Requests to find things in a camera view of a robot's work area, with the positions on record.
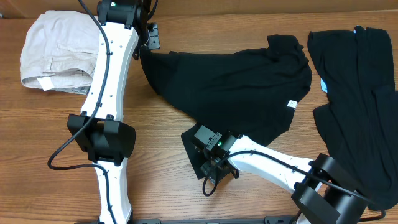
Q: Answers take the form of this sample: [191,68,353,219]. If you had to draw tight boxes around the black t-shirt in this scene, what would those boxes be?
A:
[139,34,313,180]

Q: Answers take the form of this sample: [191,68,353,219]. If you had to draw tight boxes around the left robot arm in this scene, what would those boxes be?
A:
[67,0,160,223]

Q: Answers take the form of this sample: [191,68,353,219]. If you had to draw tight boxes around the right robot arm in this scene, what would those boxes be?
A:
[181,125,371,223]

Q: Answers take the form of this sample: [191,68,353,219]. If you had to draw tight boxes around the black clothes pile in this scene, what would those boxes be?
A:
[308,26,397,210]

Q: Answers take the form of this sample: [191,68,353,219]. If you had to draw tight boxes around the folded beige shorts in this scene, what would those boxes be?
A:
[20,10,100,95]

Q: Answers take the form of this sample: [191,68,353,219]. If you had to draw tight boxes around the light blue item under pile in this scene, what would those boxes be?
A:
[320,79,328,93]

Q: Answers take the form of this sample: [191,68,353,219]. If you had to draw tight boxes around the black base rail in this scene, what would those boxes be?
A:
[74,215,299,224]

